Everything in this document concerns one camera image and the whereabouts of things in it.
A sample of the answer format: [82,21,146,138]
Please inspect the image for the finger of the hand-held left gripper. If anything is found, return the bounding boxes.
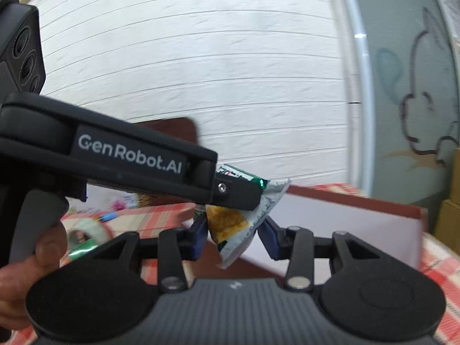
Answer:
[211,172,264,211]

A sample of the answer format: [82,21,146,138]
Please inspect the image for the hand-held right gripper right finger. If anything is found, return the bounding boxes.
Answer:
[258,218,383,292]

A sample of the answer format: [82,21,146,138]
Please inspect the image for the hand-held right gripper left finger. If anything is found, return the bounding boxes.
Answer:
[88,218,210,293]

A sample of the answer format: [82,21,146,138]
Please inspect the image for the green snack packet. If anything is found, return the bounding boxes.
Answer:
[194,163,291,270]

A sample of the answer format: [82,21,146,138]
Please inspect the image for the brown cardboard box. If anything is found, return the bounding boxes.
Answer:
[235,184,429,285]

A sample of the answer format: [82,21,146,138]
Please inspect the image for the person's left hand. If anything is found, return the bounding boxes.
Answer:
[0,222,70,330]

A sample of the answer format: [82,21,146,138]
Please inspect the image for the dark brown wooden chair back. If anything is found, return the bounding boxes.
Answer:
[136,116,200,145]

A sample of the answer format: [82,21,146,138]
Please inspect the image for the white tape roll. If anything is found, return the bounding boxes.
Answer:
[66,218,109,261]

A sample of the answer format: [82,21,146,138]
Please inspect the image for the red plaid blanket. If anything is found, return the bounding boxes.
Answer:
[59,183,460,345]

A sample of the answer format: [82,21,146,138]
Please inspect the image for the stacked cardboard boxes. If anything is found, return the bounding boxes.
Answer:
[429,148,460,246]

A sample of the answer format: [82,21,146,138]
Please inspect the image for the white wall pipe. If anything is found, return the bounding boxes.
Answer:
[335,0,373,195]

